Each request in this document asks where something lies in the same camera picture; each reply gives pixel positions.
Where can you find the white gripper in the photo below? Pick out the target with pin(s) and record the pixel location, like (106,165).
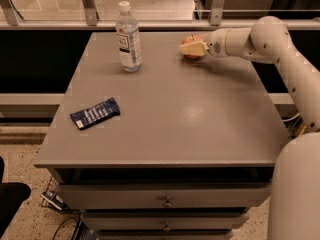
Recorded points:
(216,43)

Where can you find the red apple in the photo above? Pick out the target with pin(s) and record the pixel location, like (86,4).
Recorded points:
(192,47)

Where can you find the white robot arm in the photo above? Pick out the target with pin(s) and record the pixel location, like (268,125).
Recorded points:
(294,211)

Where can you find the blue rxbar wrapper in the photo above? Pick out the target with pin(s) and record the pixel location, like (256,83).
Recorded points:
(89,117)

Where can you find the clear plastic water bottle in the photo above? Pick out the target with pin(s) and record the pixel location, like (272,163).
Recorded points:
(127,30)

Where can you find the grey drawer cabinet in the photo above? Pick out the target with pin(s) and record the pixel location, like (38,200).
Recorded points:
(203,133)

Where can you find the top drawer brass knob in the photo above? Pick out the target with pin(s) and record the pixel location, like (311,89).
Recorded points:
(167,203)

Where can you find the drawer brass knob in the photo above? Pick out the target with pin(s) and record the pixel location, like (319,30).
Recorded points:
(167,203)
(166,227)

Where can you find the metal window railing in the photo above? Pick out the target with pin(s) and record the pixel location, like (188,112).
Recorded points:
(156,14)

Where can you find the small device on floor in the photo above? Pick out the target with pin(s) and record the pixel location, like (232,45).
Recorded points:
(53,199)

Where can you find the black chair edge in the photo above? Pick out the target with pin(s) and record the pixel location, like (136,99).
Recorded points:
(12,195)

